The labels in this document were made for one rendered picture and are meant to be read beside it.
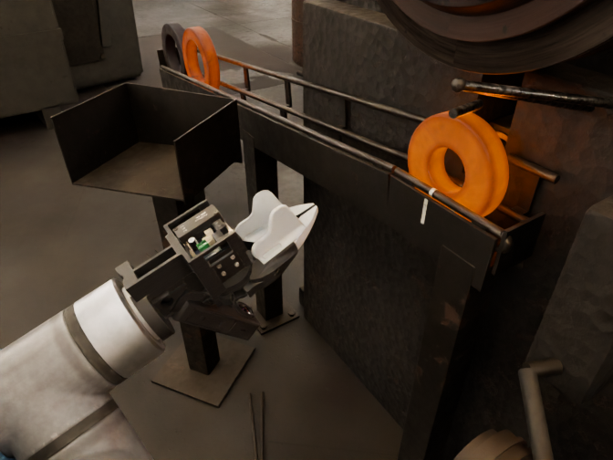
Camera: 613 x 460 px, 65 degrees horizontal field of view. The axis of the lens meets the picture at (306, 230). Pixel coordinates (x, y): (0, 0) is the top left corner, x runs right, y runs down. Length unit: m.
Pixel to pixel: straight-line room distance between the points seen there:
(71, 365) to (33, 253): 1.48
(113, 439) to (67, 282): 1.29
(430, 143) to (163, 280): 0.40
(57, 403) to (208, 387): 0.85
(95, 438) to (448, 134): 0.52
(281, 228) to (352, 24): 0.49
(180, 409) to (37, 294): 0.68
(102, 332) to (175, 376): 0.89
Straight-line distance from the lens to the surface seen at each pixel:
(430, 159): 0.70
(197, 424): 1.27
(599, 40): 0.51
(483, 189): 0.65
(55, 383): 0.49
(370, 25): 0.86
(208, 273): 0.47
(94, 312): 0.48
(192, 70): 1.48
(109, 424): 0.50
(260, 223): 0.53
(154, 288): 0.48
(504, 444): 0.64
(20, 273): 1.87
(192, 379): 1.34
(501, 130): 0.75
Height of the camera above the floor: 1.05
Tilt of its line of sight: 36 degrees down
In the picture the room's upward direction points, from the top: straight up
